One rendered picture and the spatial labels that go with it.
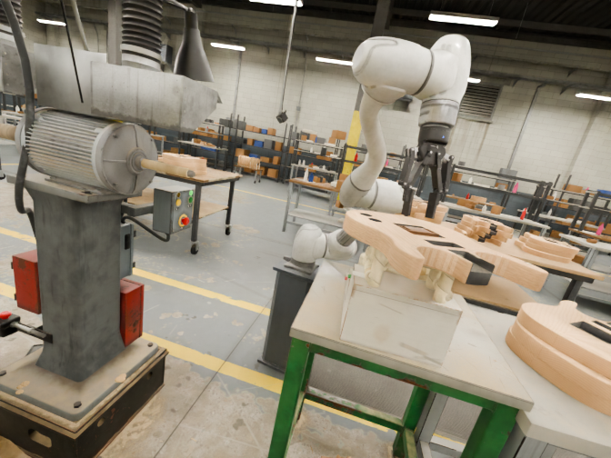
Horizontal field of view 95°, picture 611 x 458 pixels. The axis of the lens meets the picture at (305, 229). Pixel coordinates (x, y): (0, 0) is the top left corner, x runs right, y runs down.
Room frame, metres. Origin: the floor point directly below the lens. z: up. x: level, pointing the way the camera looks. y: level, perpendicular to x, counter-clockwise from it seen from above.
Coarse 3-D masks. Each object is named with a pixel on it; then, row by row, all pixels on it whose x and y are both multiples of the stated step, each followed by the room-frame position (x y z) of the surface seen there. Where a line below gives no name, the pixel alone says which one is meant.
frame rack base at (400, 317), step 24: (360, 288) 0.66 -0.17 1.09; (384, 288) 0.67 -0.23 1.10; (408, 288) 0.70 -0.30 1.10; (360, 312) 0.65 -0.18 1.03; (384, 312) 0.65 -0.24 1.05; (408, 312) 0.64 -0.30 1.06; (432, 312) 0.63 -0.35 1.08; (456, 312) 0.63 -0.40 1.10; (360, 336) 0.65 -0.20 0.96; (384, 336) 0.64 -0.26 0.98; (408, 336) 0.64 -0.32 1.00; (432, 336) 0.63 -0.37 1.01; (432, 360) 0.63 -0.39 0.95
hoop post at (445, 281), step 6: (444, 276) 0.65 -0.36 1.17; (450, 276) 0.64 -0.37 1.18; (438, 282) 0.66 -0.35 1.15; (444, 282) 0.64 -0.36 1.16; (450, 282) 0.64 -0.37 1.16; (438, 288) 0.65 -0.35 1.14; (444, 288) 0.64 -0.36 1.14; (450, 288) 0.64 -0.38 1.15; (438, 294) 0.65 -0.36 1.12; (444, 294) 0.64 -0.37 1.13; (438, 300) 0.64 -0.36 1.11; (444, 300) 0.64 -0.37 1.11
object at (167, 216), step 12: (156, 192) 1.20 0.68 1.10; (168, 192) 1.19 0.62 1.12; (180, 192) 1.24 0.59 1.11; (156, 204) 1.20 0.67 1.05; (168, 204) 1.19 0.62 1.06; (180, 204) 1.24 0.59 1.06; (192, 204) 1.33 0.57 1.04; (156, 216) 1.20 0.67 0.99; (168, 216) 1.19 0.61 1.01; (180, 216) 1.25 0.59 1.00; (144, 228) 1.21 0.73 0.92; (156, 228) 1.20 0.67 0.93; (168, 228) 1.19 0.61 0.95; (180, 228) 1.25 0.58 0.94; (168, 240) 1.24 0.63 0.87
